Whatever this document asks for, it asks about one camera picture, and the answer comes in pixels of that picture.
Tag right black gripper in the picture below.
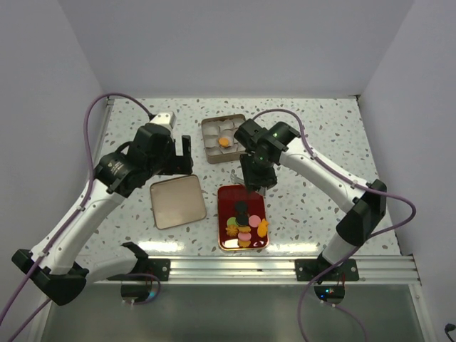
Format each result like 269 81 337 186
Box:
241 150 278 193

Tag metal tongs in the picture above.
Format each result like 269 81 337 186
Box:
230 170 266 197

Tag black sandwich cookie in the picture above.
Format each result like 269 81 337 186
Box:
234 201 248 213
235 213 249 227

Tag orange round cookie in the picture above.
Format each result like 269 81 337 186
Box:
218 138 231 148

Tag green round cookie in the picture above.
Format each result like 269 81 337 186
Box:
227 217 238 227

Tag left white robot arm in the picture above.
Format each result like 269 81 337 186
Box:
11 123 193 306

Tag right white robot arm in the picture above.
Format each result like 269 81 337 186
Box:
234 119 387 280

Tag gold cookie tin box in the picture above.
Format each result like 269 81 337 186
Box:
201 114 246 165

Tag red rectangular tray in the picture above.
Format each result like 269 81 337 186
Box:
217 185 269 252

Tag gold tin lid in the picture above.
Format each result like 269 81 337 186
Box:
150 175 207 230

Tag pink round cookie right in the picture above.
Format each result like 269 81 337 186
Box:
249 215 261 228

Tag orange fish shaped cookie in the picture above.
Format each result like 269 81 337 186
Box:
256 219 269 238

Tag orange flower cookie middle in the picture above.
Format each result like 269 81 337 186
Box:
237 226 251 233

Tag orange flower cookie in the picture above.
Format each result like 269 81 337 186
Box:
238 239 251 248
237 226 251 233

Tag yellow swirl cookie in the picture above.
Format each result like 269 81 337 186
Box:
225 225 239 237

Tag pink sandwich cookie lower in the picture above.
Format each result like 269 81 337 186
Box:
238 232 252 241

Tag orange flower cookie bottom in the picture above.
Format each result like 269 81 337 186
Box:
238 239 251 248

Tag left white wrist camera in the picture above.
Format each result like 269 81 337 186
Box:
150 112 177 131

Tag right black base bracket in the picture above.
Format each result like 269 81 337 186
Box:
294 259 360 284

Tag black base bracket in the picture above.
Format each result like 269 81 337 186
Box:
294 259 360 284
145 259 171 281

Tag left black base bracket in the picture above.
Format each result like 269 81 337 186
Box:
145 259 171 281

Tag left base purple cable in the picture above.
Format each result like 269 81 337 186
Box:
120 272 163 306

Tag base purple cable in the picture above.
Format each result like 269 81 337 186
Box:
120 272 163 306
297 259 370 342

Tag aluminium frame rail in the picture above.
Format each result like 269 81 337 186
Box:
78 253 420 285

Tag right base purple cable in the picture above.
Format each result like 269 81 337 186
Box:
297 259 370 342

